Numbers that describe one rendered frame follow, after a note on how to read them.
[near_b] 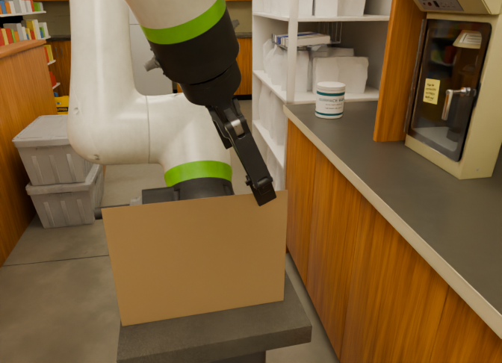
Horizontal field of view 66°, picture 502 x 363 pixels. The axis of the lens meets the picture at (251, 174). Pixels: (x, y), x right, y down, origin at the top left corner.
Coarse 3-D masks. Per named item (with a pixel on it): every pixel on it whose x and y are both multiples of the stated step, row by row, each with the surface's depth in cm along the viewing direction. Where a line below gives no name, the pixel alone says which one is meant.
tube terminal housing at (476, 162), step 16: (432, 16) 127; (448, 16) 119; (464, 16) 113; (480, 16) 106; (496, 16) 101; (496, 32) 102; (496, 48) 104; (496, 64) 106; (480, 80) 108; (496, 80) 108; (480, 96) 109; (496, 96) 110; (480, 112) 111; (496, 112) 112; (480, 128) 113; (496, 128) 114; (416, 144) 140; (480, 144) 116; (496, 144) 117; (432, 160) 132; (448, 160) 124; (464, 160) 117; (480, 160) 118; (496, 160) 129; (464, 176) 119; (480, 176) 120
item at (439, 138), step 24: (432, 24) 125; (456, 24) 114; (480, 24) 105; (432, 48) 126; (456, 48) 115; (480, 48) 106; (432, 72) 127; (456, 72) 116; (480, 72) 107; (456, 96) 116; (432, 120) 129; (456, 120) 117; (432, 144) 130; (456, 144) 118
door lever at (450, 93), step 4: (464, 88) 112; (448, 92) 112; (452, 92) 112; (456, 92) 112; (460, 92) 113; (464, 92) 113; (448, 96) 112; (452, 96) 112; (448, 100) 113; (444, 104) 114; (448, 104) 113; (444, 108) 114; (448, 108) 114; (444, 112) 115; (448, 112) 114; (444, 116) 115; (448, 116) 115
